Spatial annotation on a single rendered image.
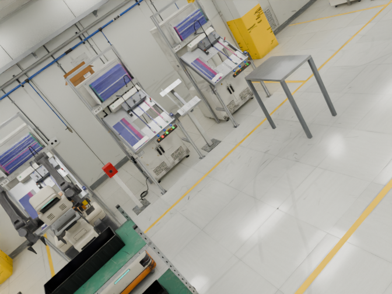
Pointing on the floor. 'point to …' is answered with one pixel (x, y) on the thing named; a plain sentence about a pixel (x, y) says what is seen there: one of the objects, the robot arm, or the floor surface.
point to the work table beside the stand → (286, 68)
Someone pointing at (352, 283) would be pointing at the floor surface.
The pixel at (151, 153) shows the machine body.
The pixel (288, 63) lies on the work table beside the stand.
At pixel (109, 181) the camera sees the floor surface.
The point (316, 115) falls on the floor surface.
